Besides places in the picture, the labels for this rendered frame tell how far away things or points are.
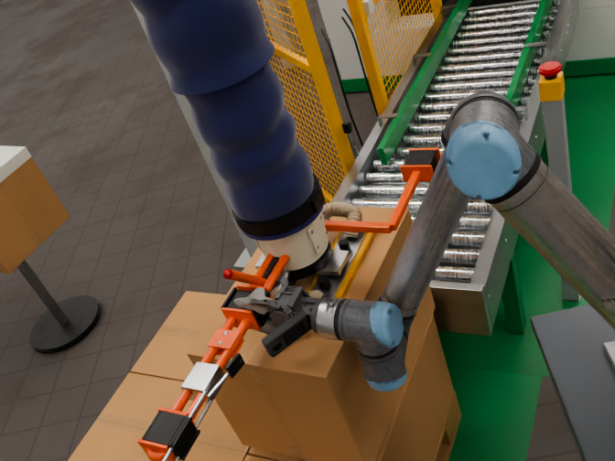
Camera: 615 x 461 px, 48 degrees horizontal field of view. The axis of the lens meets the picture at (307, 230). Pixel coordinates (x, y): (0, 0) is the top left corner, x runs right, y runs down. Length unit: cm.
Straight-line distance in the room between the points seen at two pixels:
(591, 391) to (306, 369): 66
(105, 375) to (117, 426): 109
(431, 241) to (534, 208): 30
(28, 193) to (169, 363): 119
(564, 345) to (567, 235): 65
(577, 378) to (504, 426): 88
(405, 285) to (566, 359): 49
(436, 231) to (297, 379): 48
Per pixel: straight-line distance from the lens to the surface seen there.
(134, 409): 239
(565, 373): 176
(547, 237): 121
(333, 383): 159
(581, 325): 186
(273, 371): 163
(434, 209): 137
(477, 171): 112
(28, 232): 330
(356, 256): 178
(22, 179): 326
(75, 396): 346
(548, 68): 233
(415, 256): 144
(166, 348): 252
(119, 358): 349
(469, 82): 339
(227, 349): 151
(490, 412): 263
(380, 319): 140
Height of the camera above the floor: 214
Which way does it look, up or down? 36 degrees down
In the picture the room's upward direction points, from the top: 21 degrees counter-clockwise
